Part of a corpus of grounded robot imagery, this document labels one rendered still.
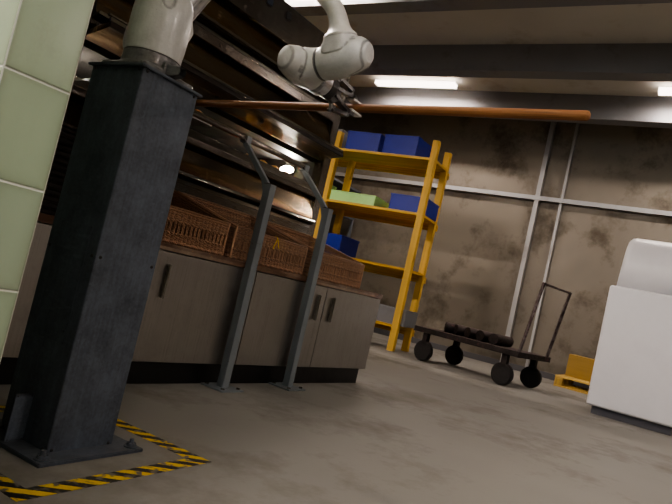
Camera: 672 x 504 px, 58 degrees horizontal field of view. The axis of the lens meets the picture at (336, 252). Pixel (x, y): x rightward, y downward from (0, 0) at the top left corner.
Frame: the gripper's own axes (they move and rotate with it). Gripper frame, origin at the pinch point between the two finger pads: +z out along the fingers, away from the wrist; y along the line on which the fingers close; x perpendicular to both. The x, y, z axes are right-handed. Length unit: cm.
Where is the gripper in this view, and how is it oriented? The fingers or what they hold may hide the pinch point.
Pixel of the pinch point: (354, 107)
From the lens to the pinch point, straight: 222.6
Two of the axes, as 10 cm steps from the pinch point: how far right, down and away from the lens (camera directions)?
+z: 5.3, 1.8, 8.3
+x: 8.2, 1.6, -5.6
